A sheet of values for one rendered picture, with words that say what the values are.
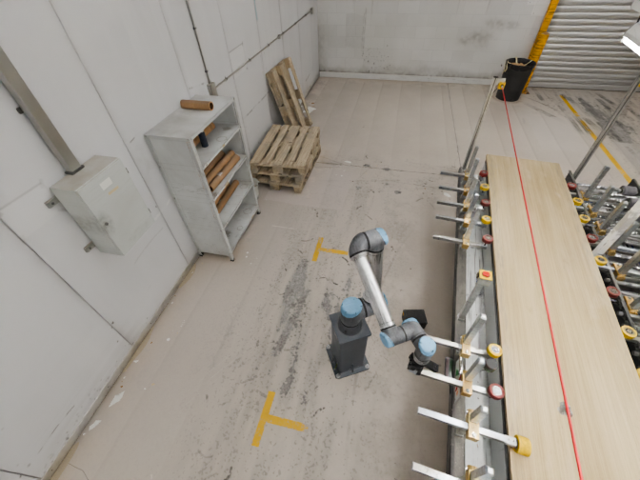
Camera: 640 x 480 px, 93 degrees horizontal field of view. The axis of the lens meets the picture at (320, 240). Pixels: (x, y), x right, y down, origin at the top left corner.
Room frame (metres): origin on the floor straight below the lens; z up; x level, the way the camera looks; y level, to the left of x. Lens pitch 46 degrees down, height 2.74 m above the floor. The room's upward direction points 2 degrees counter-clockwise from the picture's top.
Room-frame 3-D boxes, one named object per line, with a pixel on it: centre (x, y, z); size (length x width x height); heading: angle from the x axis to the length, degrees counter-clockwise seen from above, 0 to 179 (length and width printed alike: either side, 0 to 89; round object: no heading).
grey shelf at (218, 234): (2.87, 1.13, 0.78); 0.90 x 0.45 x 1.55; 165
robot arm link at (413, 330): (0.82, -0.49, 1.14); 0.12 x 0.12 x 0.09; 19
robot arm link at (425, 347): (0.72, -0.54, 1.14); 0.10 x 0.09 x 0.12; 19
